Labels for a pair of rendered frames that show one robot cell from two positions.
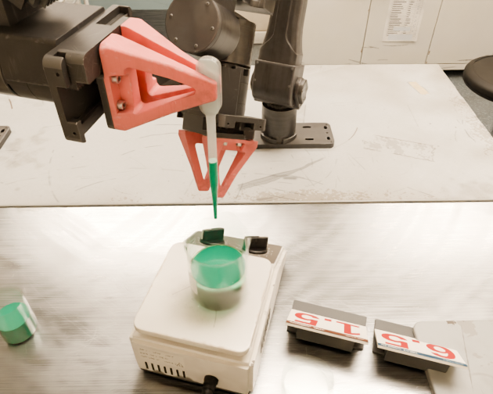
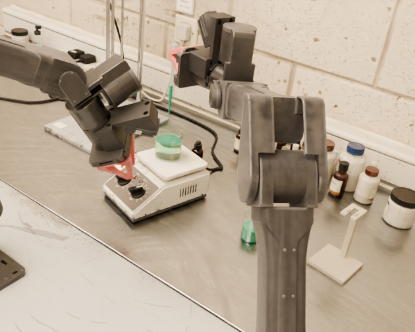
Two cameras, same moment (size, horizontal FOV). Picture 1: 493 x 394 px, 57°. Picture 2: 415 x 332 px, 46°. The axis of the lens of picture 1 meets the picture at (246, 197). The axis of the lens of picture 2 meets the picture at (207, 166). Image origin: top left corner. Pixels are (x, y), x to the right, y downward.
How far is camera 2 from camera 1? 121 cm
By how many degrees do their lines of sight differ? 102
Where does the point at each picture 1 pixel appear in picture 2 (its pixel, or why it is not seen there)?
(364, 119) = not seen: outside the picture
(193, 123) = (128, 141)
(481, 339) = (82, 138)
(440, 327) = (88, 146)
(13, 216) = (228, 311)
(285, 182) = (35, 224)
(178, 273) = (176, 167)
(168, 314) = (192, 160)
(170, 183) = (101, 269)
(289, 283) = not seen: hidden behind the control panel
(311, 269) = (97, 185)
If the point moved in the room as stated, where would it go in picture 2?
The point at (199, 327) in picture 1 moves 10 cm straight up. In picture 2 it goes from (185, 152) to (190, 112)
